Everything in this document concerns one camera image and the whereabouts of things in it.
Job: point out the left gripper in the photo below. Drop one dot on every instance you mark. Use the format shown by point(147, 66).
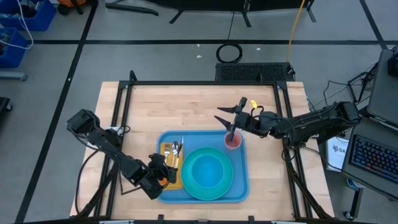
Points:
point(154, 186)

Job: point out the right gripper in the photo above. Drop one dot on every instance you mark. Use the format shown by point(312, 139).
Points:
point(247, 121)

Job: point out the yellow cloth napkin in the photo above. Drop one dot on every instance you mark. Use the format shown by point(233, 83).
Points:
point(177, 183)

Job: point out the teal round plate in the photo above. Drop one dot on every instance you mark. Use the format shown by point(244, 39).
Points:
point(186, 180)

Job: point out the pink plastic cup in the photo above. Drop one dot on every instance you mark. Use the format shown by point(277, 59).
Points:
point(237, 143)

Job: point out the blue plastic bowl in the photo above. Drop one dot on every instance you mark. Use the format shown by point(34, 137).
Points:
point(206, 171)

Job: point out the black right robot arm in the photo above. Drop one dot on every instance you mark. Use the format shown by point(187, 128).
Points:
point(311, 123)

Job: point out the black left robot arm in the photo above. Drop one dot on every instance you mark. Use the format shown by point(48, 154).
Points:
point(102, 140)

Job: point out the blue plastic serving tray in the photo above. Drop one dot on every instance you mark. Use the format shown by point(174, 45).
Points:
point(242, 168)

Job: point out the white printed paper sheet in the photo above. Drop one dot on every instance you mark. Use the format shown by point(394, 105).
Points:
point(337, 152)

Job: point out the black floor base bar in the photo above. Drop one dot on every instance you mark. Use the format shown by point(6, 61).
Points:
point(130, 8)

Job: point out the black laptop with lit keyboard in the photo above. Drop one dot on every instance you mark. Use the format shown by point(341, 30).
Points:
point(373, 155)

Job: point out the black rolling stand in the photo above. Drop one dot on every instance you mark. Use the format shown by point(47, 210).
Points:
point(354, 202)

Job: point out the grey closed laptop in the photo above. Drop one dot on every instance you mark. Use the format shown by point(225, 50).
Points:
point(384, 90)

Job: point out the grey metal foot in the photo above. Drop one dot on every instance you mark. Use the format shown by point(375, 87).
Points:
point(12, 75)

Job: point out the orange and black vacuum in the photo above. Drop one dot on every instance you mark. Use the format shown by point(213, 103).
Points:
point(73, 3)

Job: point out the blue plastic storage bin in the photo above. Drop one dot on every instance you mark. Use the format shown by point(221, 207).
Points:
point(40, 18)
point(12, 54)

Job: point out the black aluminium table frame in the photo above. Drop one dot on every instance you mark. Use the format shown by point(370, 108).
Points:
point(202, 83)

